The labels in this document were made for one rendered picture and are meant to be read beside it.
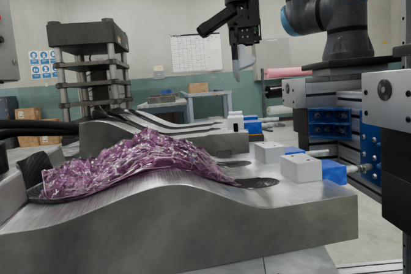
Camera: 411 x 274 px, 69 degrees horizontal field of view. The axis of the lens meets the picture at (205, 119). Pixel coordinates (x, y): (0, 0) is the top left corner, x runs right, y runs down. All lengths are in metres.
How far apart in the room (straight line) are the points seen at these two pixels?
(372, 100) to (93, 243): 0.47
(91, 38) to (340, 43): 3.95
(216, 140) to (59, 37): 4.24
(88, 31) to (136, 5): 2.87
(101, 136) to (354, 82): 0.73
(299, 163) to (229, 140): 0.25
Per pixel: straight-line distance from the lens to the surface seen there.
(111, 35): 4.56
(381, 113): 0.55
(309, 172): 0.42
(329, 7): 1.05
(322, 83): 0.96
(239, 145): 0.64
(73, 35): 4.69
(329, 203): 0.38
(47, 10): 7.80
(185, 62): 7.07
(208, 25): 0.80
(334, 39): 1.03
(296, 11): 1.09
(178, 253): 0.34
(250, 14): 0.80
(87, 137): 0.72
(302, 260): 0.37
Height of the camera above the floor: 0.99
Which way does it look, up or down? 6 degrees down
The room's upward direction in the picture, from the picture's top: 4 degrees counter-clockwise
